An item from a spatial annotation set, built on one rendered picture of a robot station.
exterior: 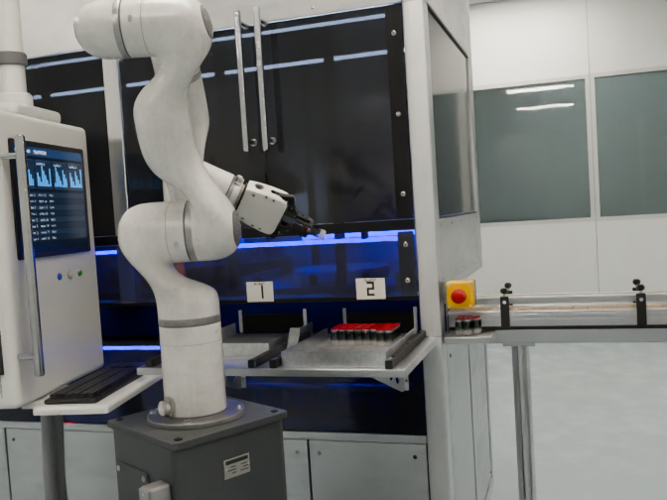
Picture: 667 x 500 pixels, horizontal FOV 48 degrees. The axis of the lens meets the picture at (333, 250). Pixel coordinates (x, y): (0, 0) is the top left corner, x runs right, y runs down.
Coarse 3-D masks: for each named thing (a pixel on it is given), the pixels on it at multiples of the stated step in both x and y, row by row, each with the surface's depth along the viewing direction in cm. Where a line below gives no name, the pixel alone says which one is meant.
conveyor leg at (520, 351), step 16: (512, 352) 214; (528, 352) 213; (512, 368) 215; (528, 368) 213; (528, 384) 213; (528, 400) 213; (528, 416) 214; (528, 432) 214; (528, 448) 214; (528, 464) 214; (528, 480) 214; (528, 496) 215
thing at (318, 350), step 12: (312, 336) 199; (324, 336) 208; (408, 336) 193; (288, 348) 182; (300, 348) 190; (312, 348) 198; (324, 348) 197; (336, 348) 196; (348, 348) 195; (360, 348) 194; (372, 348) 193; (384, 348) 192; (396, 348) 181; (288, 360) 178; (300, 360) 178; (312, 360) 177; (324, 360) 176; (336, 360) 175; (348, 360) 174; (360, 360) 173; (372, 360) 172; (384, 360) 171
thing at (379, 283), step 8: (360, 280) 210; (368, 280) 210; (376, 280) 209; (384, 280) 208; (360, 288) 211; (376, 288) 209; (384, 288) 208; (360, 296) 211; (368, 296) 210; (376, 296) 209; (384, 296) 209
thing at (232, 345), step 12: (312, 324) 224; (228, 336) 227; (240, 336) 226; (252, 336) 224; (264, 336) 223; (276, 336) 221; (288, 336) 205; (228, 348) 196; (240, 348) 195; (252, 348) 194; (264, 348) 193
